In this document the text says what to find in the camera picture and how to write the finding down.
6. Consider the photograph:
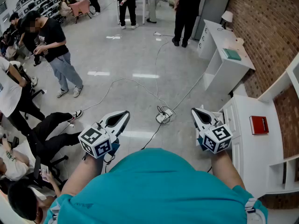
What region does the teal book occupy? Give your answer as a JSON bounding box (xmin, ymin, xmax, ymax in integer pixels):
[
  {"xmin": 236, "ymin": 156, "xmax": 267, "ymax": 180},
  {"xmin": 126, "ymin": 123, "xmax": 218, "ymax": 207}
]
[{"xmin": 221, "ymin": 48, "xmax": 242, "ymax": 61}]

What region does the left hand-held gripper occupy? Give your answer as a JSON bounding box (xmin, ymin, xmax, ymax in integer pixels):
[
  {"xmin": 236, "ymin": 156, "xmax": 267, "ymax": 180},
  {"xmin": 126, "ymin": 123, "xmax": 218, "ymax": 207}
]
[{"xmin": 78, "ymin": 110, "xmax": 131, "ymax": 159}]

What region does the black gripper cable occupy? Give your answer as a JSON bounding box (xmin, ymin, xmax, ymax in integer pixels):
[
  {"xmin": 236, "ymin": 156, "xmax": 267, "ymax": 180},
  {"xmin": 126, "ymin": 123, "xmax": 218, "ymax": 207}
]
[{"xmin": 102, "ymin": 152, "xmax": 117, "ymax": 174}]

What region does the white desk with hutch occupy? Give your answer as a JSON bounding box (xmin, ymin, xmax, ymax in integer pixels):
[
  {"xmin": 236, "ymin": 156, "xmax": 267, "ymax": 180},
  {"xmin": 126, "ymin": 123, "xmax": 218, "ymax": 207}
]
[{"xmin": 218, "ymin": 52, "xmax": 299, "ymax": 199}]

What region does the white cable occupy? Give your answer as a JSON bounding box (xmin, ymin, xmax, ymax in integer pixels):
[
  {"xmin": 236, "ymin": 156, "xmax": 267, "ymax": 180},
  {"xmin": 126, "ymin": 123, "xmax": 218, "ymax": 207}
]
[
  {"xmin": 171, "ymin": 72, "xmax": 206, "ymax": 113},
  {"xmin": 154, "ymin": 34, "xmax": 170, "ymax": 112},
  {"xmin": 80, "ymin": 77, "xmax": 164, "ymax": 113}
]

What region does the grey shoulder strap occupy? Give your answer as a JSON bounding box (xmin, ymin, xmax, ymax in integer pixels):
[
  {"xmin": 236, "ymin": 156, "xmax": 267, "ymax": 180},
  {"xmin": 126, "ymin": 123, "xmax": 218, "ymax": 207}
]
[
  {"xmin": 48, "ymin": 204, "xmax": 61, "ymax": 224},
  {"xmin": 244, "ymin": 197, "xmax": 267, "ymax": 224}
]

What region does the grey cabinet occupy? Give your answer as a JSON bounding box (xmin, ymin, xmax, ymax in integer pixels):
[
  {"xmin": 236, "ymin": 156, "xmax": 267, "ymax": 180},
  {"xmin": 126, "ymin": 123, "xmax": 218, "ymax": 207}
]
[{"xmin": 191, "ymin": 0, "xmax": 231, "ymax": 41}]

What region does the person's left forearm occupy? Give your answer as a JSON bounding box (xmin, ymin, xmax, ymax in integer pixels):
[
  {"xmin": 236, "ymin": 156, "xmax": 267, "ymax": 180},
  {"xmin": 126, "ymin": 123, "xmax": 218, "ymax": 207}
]
[{"xmin": 60, "ymin": 152, "xmax": 110, "ymax": 197}]

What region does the person's teal shirt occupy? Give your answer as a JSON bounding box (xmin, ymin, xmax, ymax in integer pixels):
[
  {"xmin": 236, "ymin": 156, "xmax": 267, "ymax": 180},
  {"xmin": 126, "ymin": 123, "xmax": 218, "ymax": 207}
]
[{"xmin": 43, "ymin": 147, "xmax": 269, "ymax": 224}]

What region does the red book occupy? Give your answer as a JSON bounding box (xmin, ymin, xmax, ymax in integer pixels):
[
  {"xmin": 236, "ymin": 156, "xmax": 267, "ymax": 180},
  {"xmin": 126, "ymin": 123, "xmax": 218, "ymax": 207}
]
[{"xmin": 249, "ymin": 115, "xmax": 270, "ymax": 135}]

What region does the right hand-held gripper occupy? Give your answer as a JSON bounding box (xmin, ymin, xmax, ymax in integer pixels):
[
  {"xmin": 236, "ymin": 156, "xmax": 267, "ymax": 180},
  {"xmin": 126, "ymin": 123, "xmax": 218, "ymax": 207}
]
[{"xmin": 191, "ymin": 107, "xmax": 233, "ymax": 154}]

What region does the white table lamp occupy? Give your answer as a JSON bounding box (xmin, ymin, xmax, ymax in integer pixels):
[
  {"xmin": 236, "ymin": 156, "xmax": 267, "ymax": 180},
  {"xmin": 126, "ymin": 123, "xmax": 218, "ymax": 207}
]
[{"xmin": 221, "ymin": 10, "xmax": 234, "ymax": 30}]

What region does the white table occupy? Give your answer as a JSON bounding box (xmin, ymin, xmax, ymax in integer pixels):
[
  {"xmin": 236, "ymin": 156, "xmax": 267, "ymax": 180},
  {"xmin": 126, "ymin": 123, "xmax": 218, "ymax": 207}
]
[{"xmin": 116, "ymin": 0, "xmax": 148, "ymax": 25}]

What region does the black office chair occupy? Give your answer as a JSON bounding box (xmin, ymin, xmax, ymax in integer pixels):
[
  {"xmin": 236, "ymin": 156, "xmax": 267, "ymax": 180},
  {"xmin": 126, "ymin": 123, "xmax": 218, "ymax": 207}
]
[
  {"xmin": 10, "ymin": 136, "xmax": 70, "ymax": 189},
  {"xmin": 13, "ymin": 63, "xmax": 45, "ymax": 120}
]

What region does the smartphone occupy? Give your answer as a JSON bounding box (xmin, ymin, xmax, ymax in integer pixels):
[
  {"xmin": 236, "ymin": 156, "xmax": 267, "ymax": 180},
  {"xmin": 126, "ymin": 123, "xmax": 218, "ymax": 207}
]
[{"xmin": 40, "ymin": 164, "xmax": 50, "ymax": 182}]

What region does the plain white desk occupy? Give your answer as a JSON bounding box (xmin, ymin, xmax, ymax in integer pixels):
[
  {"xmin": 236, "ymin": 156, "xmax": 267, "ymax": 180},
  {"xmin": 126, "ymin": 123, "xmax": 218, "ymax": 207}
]
[{"xmin": 197, "ymin": 19, "xmax": 256, "ymax": 95}]

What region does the person's right forearm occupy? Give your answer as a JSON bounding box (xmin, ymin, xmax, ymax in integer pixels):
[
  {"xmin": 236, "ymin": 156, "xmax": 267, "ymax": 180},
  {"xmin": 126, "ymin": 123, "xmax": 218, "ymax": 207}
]
[{"xmin": 211, "ymin": 151, "xmax": 246, "ymax": 191}]

